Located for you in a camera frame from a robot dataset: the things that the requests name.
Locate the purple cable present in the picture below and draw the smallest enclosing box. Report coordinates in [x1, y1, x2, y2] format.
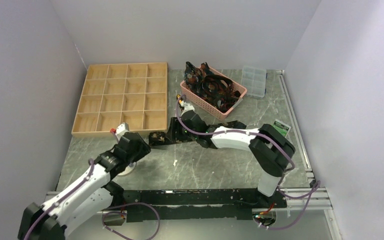
[174, 94, 322, 231]
[23, 130, 161, 240]

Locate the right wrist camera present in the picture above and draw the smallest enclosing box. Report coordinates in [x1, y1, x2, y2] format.
[178, 99, 195, 115]

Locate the black gold patterned tie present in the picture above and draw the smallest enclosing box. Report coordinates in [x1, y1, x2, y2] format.
[148, 117, 247, 147]

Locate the pile of patterned ties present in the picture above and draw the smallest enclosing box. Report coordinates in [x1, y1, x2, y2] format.
[184, 61, 241, 113]

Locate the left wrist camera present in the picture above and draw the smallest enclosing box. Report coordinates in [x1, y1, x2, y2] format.
[110, 122, 130, 142]

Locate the white tape roll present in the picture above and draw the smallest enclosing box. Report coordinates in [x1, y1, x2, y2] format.
[118, 163, 136, 177]

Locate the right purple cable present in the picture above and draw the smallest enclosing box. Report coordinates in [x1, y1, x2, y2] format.
[174, 94, 322, 231]

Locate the clear plastic organizer box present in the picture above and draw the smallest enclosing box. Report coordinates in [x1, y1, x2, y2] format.
[240, 66, 268, 98]

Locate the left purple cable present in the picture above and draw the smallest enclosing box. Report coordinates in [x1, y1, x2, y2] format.
[23, 130, 161, 240]

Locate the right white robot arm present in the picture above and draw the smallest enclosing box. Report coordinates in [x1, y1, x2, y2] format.
[176, 110, 296, 208]

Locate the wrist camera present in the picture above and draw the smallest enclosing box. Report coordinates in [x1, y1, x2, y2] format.
[110, 122, 130, 142]
[178, 99, 195, 115]

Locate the wooden compartment tray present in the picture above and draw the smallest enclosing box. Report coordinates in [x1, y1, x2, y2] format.
[71, 62, 168, 138]

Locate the pink plastic basket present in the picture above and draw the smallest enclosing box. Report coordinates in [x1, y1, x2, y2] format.
[180, 62, 248, 121]

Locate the green screw bit box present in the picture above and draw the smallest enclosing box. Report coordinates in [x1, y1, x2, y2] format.
[272, 119, 292, 137]

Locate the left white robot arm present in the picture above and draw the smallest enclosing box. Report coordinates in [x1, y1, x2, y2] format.
[17, 132, 151, 240]

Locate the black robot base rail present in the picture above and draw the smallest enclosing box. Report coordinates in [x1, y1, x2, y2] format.
[106, 188, 287, 223]

